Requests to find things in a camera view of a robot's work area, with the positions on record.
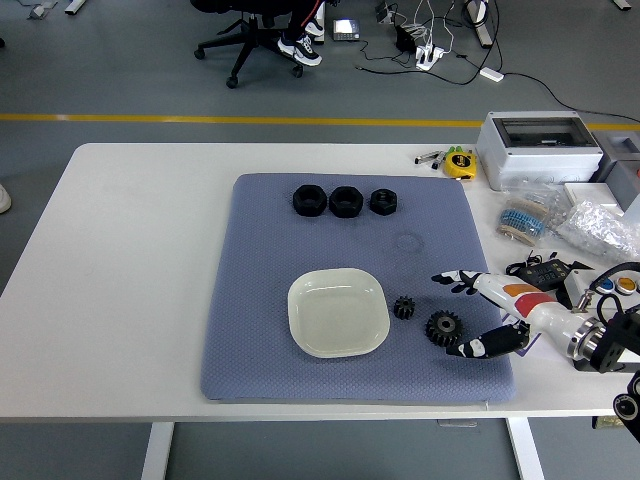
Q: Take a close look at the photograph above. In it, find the white push-button control box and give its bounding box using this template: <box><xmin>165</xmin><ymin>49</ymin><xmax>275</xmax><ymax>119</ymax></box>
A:
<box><xmin>562</xmin><ymin>269</ymin><xmax>640</xmax><ymax>374</ymax></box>

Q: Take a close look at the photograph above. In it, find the purple-edged label card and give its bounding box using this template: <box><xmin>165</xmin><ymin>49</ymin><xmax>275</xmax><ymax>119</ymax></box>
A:
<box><xmin>513</xmin><ymin>333</ymin><xmax>540</xmax><ymax>358</ymax></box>

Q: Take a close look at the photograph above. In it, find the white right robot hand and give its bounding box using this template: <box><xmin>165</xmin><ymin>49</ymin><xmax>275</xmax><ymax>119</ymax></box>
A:
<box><xmin>431</xmin><ymin>268</ymin><xmax>584</xmax><ymax>360</ymax></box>

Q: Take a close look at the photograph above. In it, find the blue-grey textured mat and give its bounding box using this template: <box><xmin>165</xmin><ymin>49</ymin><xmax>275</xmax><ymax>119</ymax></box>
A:
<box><xmin>199</xmin><ymin>172</ymin><xmax>517</xmax><ymax>404</ymax></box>

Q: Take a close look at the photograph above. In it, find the small black gear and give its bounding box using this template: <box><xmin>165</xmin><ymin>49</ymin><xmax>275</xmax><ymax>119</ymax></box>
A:
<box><xmin>393</xmin><ymin>295</ymin><xmax>419</xmax><ymax>321</ymax></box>

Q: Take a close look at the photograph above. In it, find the large black gear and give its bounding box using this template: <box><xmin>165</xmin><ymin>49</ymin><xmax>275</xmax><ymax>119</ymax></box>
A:
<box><xmin>425</xmin><ymin>309</ymin><xmax>466</xmax><ymax>348</ymax></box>

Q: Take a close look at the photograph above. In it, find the large black hex nut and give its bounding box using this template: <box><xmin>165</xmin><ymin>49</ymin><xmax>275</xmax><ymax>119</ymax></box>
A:
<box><xmin>328</xmin><ymin>185</ymin><xmax>365</xmax><ymax>219</ymax></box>
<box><xmin>292</xmin><ymin>183</ymin><xmax>329</xmax><ymax>217</ymax></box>

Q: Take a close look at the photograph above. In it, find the person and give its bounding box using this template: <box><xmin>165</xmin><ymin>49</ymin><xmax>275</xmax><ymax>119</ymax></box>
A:
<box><xmin>277</xmin><ymin>0</ymin><xmax>326</xmax><ymax>67</ymax></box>

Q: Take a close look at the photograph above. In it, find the white square plate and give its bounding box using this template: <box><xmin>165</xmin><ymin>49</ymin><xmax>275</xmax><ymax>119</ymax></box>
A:
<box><xmin>287</xmin><ymin>267</ymin><xmax>391</xmax><ymax>360</ymax></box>

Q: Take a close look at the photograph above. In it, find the white table leg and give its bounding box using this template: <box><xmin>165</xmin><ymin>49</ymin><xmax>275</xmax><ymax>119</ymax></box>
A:
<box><xmin>140</xmin><ymin>422</ymin><xmax>175</xmax><ymax>480</ymax></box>
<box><xmin>504</xmin><ymin>417</ymin><xmax>546</xmax><ymax>480</ymax></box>

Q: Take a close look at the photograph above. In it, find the white power strip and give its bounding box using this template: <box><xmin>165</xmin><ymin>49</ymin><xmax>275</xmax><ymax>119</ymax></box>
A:
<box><xmin>415</xmin><ymin>44</ymin><xmax>448</xmax><ymax>71</ymax></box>

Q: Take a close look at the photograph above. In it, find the long black floor cable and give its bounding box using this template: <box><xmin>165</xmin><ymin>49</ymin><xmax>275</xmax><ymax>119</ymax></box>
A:
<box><xmin>502</xmin><ymin>72</ymin><xmax>640</xmax><ymax>125</ymax></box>

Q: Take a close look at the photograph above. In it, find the bag of blue resistors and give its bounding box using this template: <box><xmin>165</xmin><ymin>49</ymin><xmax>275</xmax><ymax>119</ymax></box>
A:
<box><xmin>497</xmin><ymin>184</ymin><xmax>566</xmax><ymax>247</ymax></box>

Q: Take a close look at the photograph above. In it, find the clear bag of silver parts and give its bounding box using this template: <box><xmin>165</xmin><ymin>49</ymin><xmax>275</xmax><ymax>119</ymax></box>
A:
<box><xmin>557</xmin><ymin>199</ymin><xmax>640</xmax><ymax>264</ymax></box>

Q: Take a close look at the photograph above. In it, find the small black hex nut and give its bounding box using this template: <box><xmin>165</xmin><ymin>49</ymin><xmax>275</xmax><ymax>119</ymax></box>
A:
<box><xmin>369</xmin><ymin>187</ymin><xmax>400</xmax><ymax>216</ymax></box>

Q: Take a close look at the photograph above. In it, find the black power brick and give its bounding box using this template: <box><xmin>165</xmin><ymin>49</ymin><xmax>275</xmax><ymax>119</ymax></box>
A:
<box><xmin>394</xmin><ymin>24</ymin><xmax>419</xmax><ymax>54</ymax></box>

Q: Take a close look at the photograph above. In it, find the grey metal device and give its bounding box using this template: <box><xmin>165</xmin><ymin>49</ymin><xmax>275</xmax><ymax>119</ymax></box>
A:
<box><xmin>597</xmin><ymin>133</ymin><xmax>640</xmax><ymax>211</ymax></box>

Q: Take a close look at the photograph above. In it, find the yellow tape measure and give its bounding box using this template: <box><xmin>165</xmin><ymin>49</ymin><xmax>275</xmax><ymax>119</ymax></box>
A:
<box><xmin>443</xmin><ymin>151</ymin><xmax>479</xmax><ymax>179</ymax></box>

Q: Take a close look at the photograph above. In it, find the grey electrical enclosure box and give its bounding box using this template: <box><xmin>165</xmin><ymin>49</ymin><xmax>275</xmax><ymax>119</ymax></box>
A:
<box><xmin>474</xmin><ymin>110</ymin><xmax>605</xmax><ymax>191</ymax></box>

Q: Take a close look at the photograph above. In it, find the flat white box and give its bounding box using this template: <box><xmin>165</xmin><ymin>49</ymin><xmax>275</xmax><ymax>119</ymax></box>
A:
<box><xmin>564</xmin><ymin>180</ymin><xmax>626</xmax><ymax>216</ymax></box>

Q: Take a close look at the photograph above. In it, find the white desk leg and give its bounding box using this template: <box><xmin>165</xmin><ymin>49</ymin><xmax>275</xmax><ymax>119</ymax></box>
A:
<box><xmin>464</xmin><ymin>0</ymin><xmax>495</xmax><ymax>49</ymax></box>

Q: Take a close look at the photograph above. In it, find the black office chair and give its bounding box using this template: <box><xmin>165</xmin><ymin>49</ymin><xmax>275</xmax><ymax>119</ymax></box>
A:
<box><xmin>189</xmin><ymin>0</ymin><xmax>326</xmax><ymax>90</ymax></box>

